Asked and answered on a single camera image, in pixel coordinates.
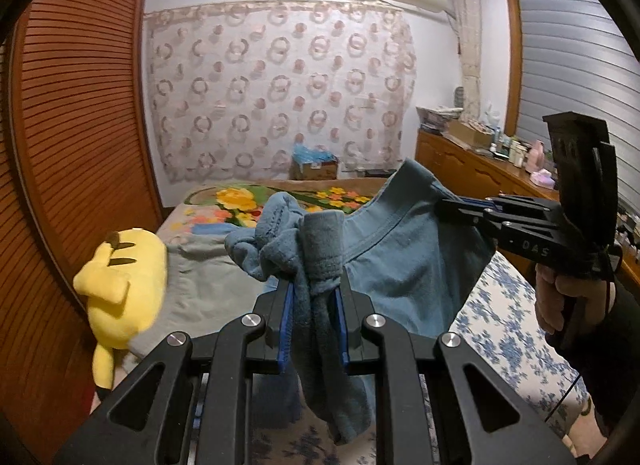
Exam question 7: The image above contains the blue floral bedsheet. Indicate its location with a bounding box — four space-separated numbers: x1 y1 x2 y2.
192 247 593 465

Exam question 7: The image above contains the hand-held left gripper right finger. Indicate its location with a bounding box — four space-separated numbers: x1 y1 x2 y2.
334 270 576 465

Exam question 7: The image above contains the teal blue t-shirt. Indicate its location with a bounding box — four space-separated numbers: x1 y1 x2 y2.
224 159 498 431

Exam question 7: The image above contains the thin black cable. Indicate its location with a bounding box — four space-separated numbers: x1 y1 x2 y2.
545 372 587 427

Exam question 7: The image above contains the person's right hand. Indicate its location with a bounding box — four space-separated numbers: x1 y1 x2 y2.
534 261 621 336

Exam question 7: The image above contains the wooden louvred door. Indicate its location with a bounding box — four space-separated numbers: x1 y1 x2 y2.
10 0 166 416

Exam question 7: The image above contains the yellow plush toy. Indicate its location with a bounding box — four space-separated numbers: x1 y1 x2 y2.
73 227 168 390

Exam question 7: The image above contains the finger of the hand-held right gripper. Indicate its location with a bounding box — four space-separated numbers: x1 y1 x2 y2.
462 193 563 230
436 199 608 278

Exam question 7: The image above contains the open flat cardboard box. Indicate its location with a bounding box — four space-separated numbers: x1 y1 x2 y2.
445 120 493 148

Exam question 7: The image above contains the grey-green garment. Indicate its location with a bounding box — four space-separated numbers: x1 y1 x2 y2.
130 234 282 357

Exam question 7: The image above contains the small cardboard box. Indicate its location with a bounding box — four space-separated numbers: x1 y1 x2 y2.
291 156 341 182

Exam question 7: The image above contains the person's right forearm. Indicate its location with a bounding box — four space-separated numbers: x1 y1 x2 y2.
547 280 640 441

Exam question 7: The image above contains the cream lace curtain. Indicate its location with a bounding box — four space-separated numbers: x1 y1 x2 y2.
452 0 483 120

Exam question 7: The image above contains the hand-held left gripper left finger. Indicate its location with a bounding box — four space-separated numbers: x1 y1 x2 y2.
52 280 296 465

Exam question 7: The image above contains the stack of papers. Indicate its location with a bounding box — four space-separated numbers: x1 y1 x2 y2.
417 105 463 133

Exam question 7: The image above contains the yellow flower print blanket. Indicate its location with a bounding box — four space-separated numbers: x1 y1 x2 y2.
156 184 388 251

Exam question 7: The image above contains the blue plastic bag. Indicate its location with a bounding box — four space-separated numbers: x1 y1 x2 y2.
292 144 337 164

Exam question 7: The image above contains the ring-patterned sheer curtain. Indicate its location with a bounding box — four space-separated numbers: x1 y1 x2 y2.
142 1 418 184

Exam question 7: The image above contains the wooden sideboard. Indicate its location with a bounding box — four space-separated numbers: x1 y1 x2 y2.
415 130 640 286

